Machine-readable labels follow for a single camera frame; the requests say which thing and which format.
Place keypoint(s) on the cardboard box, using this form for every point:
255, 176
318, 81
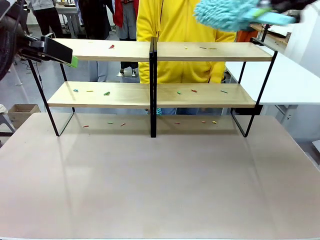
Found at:
22, 113

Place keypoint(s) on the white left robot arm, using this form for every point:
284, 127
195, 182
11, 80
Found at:
6, 50

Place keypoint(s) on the person in yellow hoodie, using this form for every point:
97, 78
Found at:
180, 22

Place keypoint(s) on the person in red jacket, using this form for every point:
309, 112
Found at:
125, 17

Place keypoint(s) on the black stand pole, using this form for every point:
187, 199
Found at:
265, 33

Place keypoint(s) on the white table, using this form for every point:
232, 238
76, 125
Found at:
287, 82

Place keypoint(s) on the teal microfibre duster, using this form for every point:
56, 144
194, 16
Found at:
225, 13

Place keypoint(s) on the person in black trousers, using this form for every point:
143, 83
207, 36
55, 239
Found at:
47, 17

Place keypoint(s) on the person in dark coat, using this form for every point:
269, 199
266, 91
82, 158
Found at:
96, 17

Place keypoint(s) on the grey background desk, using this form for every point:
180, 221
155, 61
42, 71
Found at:
70, 15

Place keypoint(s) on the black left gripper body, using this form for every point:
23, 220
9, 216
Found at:
35, 47

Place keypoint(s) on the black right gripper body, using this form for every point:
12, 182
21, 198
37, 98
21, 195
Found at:
292, 4

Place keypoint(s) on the wooden background table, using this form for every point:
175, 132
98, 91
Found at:
276, 33

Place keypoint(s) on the wooden two-tier shelf rack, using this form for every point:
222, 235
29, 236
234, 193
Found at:
200, 97
112, 95

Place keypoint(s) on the person in orange trousers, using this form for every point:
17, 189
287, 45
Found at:
244, 36

